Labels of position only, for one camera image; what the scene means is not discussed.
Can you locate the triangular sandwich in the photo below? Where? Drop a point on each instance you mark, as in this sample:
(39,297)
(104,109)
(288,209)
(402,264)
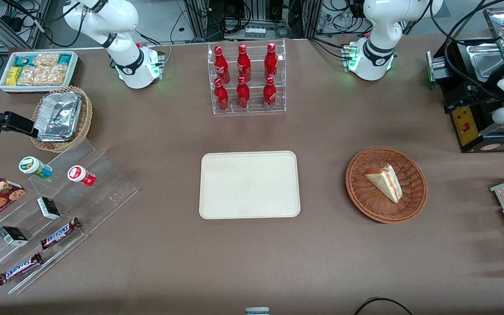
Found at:
(385,181)

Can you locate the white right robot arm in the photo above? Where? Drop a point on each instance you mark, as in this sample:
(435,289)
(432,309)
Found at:
(103,22)

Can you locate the tan wicker basket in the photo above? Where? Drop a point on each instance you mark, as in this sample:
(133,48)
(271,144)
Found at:
(86,118)

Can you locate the round brown wicker basket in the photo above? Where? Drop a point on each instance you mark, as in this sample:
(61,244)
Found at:
(365,197)

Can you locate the cream plastic tray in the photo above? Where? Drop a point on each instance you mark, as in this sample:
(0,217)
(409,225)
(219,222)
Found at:
(249,184)

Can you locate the stacked aluminium foil trays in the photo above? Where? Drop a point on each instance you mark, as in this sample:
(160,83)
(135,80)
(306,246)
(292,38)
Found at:
(58,116)

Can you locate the steel warmer pan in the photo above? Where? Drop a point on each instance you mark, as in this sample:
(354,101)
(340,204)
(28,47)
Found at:
(486,61)

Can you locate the green lid cup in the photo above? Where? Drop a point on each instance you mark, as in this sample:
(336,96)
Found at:
(31,166)

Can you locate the yellow snack pack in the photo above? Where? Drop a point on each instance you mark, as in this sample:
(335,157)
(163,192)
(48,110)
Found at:
(13,75)

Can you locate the large clear snack bag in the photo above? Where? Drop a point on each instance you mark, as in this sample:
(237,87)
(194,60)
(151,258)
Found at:
(44,75)

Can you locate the black food warmer case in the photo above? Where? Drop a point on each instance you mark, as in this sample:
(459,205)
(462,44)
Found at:
(466,92)

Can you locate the teal snack pack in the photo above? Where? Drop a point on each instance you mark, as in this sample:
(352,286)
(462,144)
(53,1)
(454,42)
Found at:
(24,60)
(64,59)

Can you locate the small clear snack bag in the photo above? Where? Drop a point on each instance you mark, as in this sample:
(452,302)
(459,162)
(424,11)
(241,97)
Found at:
(46,60)

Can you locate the white plastic snack bin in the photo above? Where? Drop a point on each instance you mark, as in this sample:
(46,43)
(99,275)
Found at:
(73,70)

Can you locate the red lid cup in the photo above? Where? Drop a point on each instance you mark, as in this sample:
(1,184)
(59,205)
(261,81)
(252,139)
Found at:
(79,174)

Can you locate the small dark box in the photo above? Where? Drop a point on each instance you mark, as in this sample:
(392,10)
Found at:
(12,236)
(49,208)

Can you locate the clear acrylic stepped display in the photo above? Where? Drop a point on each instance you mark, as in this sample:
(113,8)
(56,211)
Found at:
(99,192)

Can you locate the Snickers chocolate bar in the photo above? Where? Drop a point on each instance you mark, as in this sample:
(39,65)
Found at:
(19,268)
(59,234)

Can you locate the red cola bottle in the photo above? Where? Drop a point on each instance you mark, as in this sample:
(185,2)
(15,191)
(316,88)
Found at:
(221,63)
(243,94)
(269,93)
(271,61)
(221,97)
(243,63)

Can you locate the clear acrylic bottle rack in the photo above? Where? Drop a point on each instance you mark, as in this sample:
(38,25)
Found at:
(255,48)

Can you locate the white power strip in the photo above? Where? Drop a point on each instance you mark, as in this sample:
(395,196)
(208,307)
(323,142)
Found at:
(255,32)

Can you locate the grey device edge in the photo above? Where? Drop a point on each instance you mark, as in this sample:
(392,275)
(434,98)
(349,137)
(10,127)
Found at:
(257,311)

